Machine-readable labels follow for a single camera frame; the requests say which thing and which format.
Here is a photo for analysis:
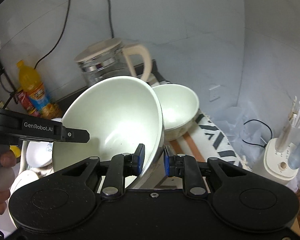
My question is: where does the white blue-rimmed plate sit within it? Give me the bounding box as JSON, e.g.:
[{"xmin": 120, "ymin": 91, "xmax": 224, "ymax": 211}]
[{"xmin": 26, "ymin": 141, "xmax": 53, "ymax": 168}]

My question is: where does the large white bowl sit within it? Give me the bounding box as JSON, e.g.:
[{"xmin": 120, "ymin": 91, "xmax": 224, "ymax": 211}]
[{"xmin": 52, "ymin": 76, "xmax": 164, "ymax": 189}]

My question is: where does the person's left hand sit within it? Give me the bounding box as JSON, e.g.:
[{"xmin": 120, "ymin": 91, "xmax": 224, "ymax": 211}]
[{"xmin": 0, "ymin": 150, "xmax": 17, "ymax": 215}]

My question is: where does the patterned table cloth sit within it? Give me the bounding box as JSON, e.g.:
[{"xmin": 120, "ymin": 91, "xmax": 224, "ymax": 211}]
[{"xmin": 166, "ymin": 111, "xmax": 251, "ymax": 171}]

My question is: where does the red soda can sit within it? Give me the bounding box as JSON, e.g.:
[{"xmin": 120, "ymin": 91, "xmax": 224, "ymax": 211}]
[{"xmin": 16, "ymin": 88, "xmax": 40, "ymax": 117}]

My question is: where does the orange juice bottle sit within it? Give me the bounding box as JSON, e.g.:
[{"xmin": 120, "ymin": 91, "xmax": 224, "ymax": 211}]
[{"xmin": 17, "ymin": 60, "xmax": 62, "ymax": 120}]

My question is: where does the small cream bowl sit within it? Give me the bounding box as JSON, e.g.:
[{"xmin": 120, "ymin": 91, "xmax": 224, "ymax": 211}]
[{"xmin": 153, "ymin": 84, "xmax": 199, "ymax": 141}]

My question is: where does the cream utensil holder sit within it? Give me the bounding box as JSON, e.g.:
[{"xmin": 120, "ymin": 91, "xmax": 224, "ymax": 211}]
[{"xmin": 262, "ymin": 96, "xmax": 300, "ymax": 186}]

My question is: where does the glass electric kettle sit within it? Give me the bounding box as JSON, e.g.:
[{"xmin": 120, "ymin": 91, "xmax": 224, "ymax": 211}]
[{"xmin": 74, "ymin": 38, "xmax": 152, "ymax": 87}]

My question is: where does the black power cable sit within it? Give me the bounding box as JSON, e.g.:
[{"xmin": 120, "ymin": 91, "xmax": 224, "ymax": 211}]
[{"xmin": 33, "ymin": 0, "xmax": 72, "ymax": 70}]

